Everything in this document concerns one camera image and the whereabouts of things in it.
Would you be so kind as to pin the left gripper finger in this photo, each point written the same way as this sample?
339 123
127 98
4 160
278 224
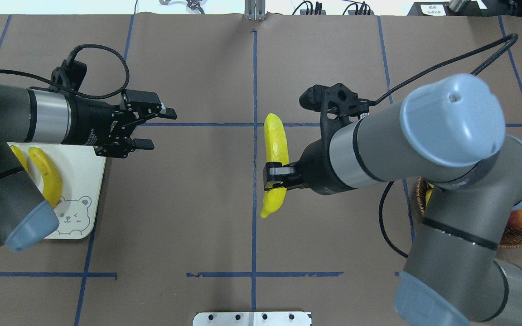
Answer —
165 112
140 144

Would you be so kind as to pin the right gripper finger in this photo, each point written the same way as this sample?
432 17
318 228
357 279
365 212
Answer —
279 175

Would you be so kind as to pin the yellow orange mango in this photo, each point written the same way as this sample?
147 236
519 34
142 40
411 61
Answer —
515 219

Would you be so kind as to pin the woven brown basket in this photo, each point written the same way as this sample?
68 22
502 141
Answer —
511 238

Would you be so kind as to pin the yellow banana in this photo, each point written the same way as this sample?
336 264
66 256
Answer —
276 151
21 157
52 179

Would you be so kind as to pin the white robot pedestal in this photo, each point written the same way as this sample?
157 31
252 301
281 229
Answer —
286 318

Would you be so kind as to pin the aluminium frame post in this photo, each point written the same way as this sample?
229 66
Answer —
255 10

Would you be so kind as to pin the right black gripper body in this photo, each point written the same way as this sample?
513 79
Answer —
316 168

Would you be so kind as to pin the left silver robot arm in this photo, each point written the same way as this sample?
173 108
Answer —
33 115

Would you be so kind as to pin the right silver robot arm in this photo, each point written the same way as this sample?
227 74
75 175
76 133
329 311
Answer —
452 133

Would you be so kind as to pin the white rectangular tray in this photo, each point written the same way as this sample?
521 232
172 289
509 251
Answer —
79 190

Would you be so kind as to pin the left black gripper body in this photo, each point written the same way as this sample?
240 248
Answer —
92 122

